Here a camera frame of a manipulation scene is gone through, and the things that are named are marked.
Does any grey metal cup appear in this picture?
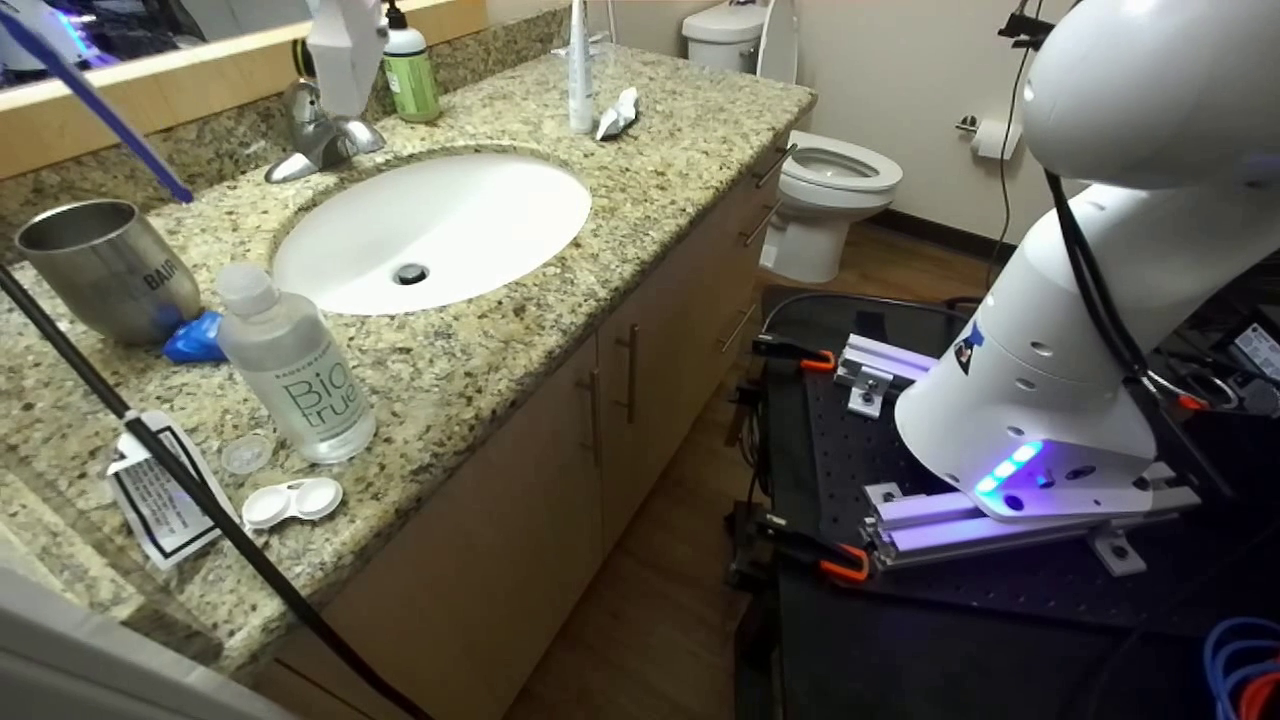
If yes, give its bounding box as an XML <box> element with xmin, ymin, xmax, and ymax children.
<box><xmin>13</xmin><ymin>194</ymin><xmax>210</xmax><ymax>350</ymax></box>

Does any orange black clamp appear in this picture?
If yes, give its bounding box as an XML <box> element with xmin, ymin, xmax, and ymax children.
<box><xmin>723</xmin><ymin>503</ymin><xmax>880</xmax><ymax>590</ymax></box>
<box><xmin>753</xmin><ymin>331</ymin><xmax>845</xmax><ymax>382</ymax></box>

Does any light wood vanity cabinet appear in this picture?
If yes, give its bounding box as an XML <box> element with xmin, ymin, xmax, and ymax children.
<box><xmin>244</xmin><ymin>135</ymin><xmax>794</xmax><ymax>720</ymax></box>

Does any white oval sink basin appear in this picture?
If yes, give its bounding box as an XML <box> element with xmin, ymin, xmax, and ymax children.
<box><xmin>267</xmin><ymin>144</ymin><xmax>595</xmax><ymax>318</ymax></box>

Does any white toothpaste tube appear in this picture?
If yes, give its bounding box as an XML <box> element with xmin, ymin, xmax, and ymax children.
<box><xmin>589</xmin><ymin>85</ymin><xmax>648</xmax><ymax>148</ymax></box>

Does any clear plastic solution bottle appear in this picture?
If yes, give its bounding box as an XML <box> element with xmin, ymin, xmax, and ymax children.
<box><xmin>211</xmin><ymin>259</ymin><xmax>380</xmax><ymax>470</ymax></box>

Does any green soap pump bottle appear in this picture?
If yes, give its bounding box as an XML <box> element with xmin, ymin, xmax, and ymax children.
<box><xmin>378</xmin><ymin>0</ymin><xmax>447</xmax><ymax>127</ymax></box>

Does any white contact lens case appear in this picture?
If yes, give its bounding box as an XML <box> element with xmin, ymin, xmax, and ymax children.
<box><xmin>239</xmin><ymin>470</ymin><xmax>352</xmax><ymax>535</ymax></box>

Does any chrome sink faucet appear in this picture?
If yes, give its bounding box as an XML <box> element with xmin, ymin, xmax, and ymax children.
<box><xmin>263</xmin><ymin>74</ymin><xmax>391</xmax><ymax>186</ymax></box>

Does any black robot cart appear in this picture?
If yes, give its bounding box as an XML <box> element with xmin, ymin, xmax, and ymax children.
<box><xmin>732</xmin><ymin>283</ymin><xmax>1280</xmax><ymax>720</ymax></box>

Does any clear round lid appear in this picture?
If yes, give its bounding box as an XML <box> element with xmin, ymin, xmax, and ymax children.
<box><xmin>218</xmin><ymin>431</ymin><xmax>281</xmax><ymax>481</ymax></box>

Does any white toilet paper roll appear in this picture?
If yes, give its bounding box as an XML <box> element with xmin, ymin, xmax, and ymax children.
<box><xmin>951</xmin><ymin>113</ymin><xmax>1012</xmax><ymax>166</ymax></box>

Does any small blue packet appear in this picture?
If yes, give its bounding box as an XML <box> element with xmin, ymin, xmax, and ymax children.
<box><xmin>161</xmin><ymin>308</ymin><xmax>234</xmax><ymax>369</ymax></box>

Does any metal cabinet door handle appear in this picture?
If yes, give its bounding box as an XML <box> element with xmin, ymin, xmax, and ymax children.
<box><xmin>616</xmin><ymin>318</ymin><xmax>646</xmax><ymax>428</ymax></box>
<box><xmin>576</xmin><ymin>369</ymin><xmax>608</xmax><ymax>470</ymax></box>

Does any aluminium mounting rail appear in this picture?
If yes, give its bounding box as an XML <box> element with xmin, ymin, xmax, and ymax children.
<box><xmin>837</xmin><ymin>331</ymin><xmax>943</xmax><ymax>418</ymax></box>
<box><xmin>857</xmin><ymin>477</ymin><xmax>1206</xmax><ymax>574</ymax></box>

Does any black power cable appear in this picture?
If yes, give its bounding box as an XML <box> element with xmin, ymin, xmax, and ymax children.
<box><xmin>0</xmin><ymin>254</ymin><xmax>435</xmax><ymax>720</ymax></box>

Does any wood framed wall mirror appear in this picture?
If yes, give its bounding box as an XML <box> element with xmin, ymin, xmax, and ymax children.
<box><xmin>0</xmin><ymin>0</ymin><xmax>493</xmax><ymax>182</ymax></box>

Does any blue cable coil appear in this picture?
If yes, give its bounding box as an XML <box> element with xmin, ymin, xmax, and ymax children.
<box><xmin>1198</xmin><ymin>610</ymin><xmax>1280</xmax><ymax>720</ymax></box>

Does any orange cable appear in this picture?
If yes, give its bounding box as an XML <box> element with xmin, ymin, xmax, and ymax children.
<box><xmin>1237</xmin><ymin>664</ymin><xmax>1280</xmax><ymax>720</ymax></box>

